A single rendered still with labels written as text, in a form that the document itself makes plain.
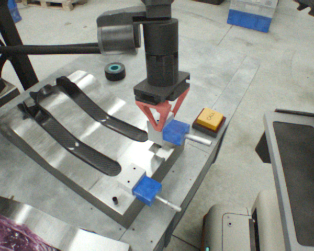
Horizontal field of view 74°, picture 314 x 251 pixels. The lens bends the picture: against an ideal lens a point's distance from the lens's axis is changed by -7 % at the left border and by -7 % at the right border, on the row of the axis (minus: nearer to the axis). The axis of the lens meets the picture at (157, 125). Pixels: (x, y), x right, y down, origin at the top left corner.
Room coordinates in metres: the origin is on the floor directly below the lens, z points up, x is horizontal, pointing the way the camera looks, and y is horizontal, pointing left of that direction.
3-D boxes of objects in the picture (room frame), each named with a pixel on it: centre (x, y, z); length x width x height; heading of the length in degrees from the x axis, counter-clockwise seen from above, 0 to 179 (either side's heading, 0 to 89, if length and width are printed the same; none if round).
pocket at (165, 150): (0.31, -0.01, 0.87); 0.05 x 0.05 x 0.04; 57
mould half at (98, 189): (0.40, 0.21, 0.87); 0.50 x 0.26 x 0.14; 57
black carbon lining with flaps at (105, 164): (0.38, 0.20, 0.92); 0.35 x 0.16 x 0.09; 57
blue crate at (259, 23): (3.26, -1.37, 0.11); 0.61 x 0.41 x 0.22; 61
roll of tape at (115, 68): (0.73, 0.16, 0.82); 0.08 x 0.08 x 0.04
